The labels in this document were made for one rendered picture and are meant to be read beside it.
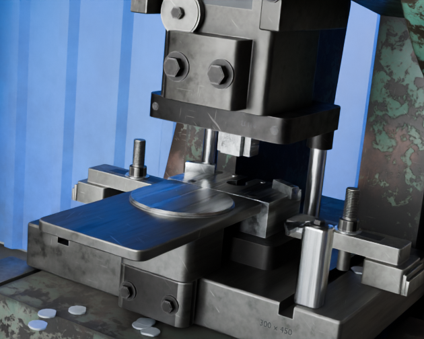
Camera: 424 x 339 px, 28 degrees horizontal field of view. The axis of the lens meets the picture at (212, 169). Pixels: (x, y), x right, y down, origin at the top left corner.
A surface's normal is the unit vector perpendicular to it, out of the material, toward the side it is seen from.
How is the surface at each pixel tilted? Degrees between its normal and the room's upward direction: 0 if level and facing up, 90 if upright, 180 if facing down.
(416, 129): 90
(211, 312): 90
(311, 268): 90
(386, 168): 90
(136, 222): 0
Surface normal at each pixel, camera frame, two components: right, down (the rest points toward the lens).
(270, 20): -0.53, 0.16
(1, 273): 0.09, -0.97
